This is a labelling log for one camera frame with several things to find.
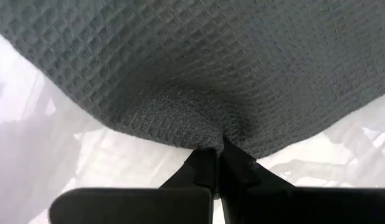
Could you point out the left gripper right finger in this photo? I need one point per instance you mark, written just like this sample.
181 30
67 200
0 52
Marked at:
289 205

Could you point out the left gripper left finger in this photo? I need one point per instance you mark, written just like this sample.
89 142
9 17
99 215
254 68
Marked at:
133 205

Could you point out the grey waffle weave towel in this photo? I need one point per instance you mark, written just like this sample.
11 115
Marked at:
192 62

